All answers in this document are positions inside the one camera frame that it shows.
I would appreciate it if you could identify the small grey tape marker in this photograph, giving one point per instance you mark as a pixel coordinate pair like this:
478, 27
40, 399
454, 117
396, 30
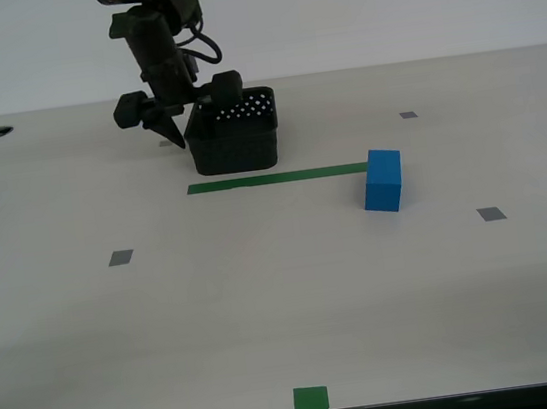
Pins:
408, 115
166, 143
120, 258
491, 214

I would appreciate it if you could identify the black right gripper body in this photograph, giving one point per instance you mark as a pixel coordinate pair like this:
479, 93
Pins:
172, 86

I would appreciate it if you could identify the blue rectangular block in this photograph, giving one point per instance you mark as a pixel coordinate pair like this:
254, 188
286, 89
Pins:
382, 185

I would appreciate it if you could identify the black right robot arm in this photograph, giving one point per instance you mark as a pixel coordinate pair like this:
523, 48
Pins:
155, 33

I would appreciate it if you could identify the long green tape strip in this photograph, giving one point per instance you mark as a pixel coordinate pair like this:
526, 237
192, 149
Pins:
275, 179

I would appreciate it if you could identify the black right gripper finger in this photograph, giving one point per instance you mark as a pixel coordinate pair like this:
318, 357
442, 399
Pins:
166, 126
206, 107

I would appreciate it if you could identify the green square tape patch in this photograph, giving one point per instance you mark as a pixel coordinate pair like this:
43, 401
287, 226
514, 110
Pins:
310, 401

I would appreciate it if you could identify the black perforated plastic basket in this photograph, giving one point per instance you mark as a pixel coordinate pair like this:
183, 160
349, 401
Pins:
236, 151

